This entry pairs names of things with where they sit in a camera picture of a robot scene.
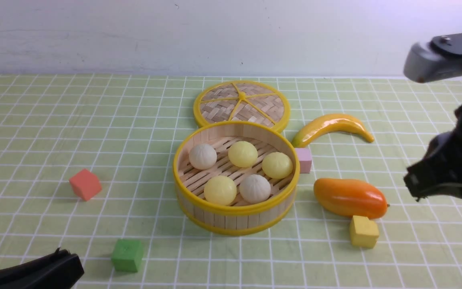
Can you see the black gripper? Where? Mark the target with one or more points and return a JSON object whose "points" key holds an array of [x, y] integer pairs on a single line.
{"points": [[439, 172]]}

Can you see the yellow bun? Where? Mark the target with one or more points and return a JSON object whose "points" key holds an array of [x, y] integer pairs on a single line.
{"points": [[243, 154], [277, 165], [220, 190]]}

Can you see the white bun front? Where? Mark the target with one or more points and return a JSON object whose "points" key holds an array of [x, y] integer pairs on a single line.
{"points": [[255, 189]]}

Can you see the white bun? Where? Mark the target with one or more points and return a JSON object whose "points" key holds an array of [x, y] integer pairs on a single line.
{"points": [[202, 156], [255, 189]]}

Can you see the bamboo steamer tray yellow rim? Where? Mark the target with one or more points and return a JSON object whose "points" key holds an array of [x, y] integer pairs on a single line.
{"points": [[239, 218]]}

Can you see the woven bamboo steamer lid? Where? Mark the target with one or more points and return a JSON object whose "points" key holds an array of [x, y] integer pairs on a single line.
{"points": [[242, 100]]}

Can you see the yellow cube block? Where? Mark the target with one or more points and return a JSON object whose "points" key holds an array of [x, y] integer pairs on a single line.
{"points": [[363, 232]]}

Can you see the orange plastic mango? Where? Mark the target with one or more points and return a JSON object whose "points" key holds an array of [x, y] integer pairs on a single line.
{"points": [[350, 197]]}

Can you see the yellow plastic banana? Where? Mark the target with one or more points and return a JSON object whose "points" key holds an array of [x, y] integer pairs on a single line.
{"points": [[330, 123]]}

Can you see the pink cube block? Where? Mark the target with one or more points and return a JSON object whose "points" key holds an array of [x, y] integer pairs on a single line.
{"points": [[305, 159]]}

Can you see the green cube block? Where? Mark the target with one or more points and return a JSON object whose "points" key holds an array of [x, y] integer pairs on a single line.
{"points": [[127, 255]]}

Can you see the red cube block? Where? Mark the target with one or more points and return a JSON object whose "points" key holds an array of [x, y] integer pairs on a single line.
{"points": [[85, 184]]}

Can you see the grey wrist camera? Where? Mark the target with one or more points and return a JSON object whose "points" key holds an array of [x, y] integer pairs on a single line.
{"points": [[437, 59]]}

